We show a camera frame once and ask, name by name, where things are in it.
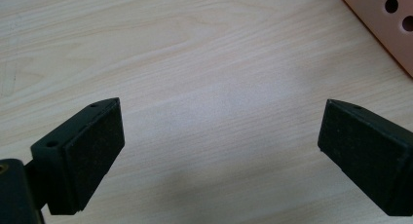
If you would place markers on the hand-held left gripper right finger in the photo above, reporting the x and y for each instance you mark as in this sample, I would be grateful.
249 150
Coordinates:
367 152

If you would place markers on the pink perforated plastic basket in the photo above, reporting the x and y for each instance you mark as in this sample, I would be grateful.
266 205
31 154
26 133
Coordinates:
386 19

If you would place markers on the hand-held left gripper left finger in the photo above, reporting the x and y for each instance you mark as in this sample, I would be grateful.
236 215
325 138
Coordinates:
81 159

